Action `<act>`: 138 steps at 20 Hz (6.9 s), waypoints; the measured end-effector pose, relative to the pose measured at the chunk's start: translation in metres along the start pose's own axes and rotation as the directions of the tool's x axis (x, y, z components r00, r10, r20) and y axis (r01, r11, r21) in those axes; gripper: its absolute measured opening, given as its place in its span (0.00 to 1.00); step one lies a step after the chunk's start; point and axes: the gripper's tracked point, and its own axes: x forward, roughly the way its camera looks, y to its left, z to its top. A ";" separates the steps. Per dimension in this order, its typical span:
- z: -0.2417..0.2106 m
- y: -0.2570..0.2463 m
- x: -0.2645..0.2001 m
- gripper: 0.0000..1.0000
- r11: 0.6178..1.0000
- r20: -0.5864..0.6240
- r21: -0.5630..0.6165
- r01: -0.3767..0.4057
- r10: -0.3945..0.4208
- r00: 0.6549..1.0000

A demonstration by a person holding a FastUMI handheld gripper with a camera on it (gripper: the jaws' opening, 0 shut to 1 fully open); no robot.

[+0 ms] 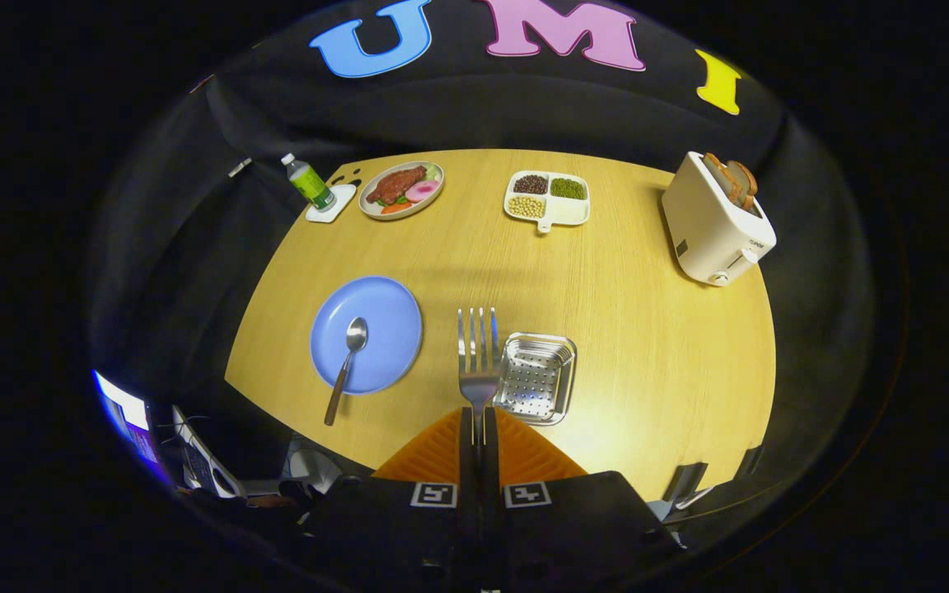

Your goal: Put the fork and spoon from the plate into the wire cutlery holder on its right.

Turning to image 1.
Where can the orange carrot slice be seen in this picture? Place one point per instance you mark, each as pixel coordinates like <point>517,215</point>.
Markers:
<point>396,207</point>

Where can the copper clip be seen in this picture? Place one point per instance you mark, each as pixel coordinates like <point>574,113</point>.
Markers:
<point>203,82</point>

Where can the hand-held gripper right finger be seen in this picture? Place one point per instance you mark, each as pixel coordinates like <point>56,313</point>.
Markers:
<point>491,461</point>

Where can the pink ham slice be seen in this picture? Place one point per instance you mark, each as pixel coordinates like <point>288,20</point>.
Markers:
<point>423,191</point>

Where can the pile of dark red beans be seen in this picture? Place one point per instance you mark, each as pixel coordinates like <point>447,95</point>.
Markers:
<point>530,184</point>

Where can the brown toast slice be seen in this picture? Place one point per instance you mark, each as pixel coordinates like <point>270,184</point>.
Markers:
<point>745,185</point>
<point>720,175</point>

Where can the white divided dish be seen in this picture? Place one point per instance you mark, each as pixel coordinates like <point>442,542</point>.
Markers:
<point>569,212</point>

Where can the white toaster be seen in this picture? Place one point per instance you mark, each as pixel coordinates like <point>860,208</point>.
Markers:
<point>709,231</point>

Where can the beige food plate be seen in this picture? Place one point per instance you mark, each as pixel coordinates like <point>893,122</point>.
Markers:
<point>427,207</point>

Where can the perforated metal basket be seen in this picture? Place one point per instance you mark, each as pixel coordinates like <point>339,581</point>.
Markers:
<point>536,379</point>

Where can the silver fork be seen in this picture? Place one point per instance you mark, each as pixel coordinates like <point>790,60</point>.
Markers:
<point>479,379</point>

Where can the silver clip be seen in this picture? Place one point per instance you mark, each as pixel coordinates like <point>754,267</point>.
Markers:
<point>240,167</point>

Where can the pile of green beans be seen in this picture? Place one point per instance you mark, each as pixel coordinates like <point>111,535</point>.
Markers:
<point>567,188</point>

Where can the white square coaster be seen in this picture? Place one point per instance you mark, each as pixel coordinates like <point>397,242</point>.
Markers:
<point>338,207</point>

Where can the green label water bottle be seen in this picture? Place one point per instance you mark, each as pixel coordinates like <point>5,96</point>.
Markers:
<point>310,185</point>

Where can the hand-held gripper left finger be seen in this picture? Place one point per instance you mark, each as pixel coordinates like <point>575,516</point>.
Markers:
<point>466,461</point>

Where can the lit computer monitor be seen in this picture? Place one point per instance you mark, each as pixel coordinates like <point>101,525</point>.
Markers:
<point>133,420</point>

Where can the laptop keyboard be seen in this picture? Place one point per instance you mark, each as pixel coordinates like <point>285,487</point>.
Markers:
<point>198,461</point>

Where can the pile of yellow soybeans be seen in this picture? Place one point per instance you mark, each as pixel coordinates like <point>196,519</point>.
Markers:
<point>526,206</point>

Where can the brown steak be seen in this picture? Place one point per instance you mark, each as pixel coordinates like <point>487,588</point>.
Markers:
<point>396,185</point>

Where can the blue round plate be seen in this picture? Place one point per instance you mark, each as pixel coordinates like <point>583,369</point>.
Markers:
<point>392,329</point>

